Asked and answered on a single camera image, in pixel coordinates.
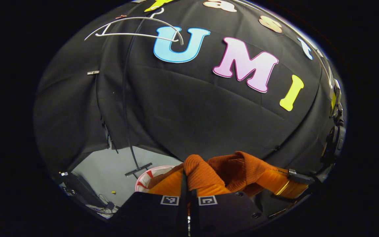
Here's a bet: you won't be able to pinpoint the orange corduroy jacket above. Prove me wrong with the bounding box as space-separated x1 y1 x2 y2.
148 151 290 198

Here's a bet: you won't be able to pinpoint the white plastic hanger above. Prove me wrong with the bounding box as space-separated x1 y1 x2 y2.
84 8 184 45

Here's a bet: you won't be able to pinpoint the white and pink laundry hamper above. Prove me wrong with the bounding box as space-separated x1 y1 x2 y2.
135 166 185 193

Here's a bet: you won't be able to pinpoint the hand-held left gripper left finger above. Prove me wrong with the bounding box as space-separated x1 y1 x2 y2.
109 166 190 237

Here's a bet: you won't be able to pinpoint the white cables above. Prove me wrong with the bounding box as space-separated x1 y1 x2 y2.
86 194 120 219

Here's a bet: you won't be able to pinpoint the black backdrop cloth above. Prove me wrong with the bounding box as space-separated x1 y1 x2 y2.
33 0 336 173

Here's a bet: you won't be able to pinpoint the dark equipment case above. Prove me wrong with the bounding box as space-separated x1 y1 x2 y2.
58 171 111 211

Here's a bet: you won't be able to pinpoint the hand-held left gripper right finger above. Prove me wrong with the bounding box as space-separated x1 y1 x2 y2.
190 184 270 237

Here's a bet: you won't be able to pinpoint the black clothes rack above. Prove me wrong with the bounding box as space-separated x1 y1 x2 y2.
121 8 154 177

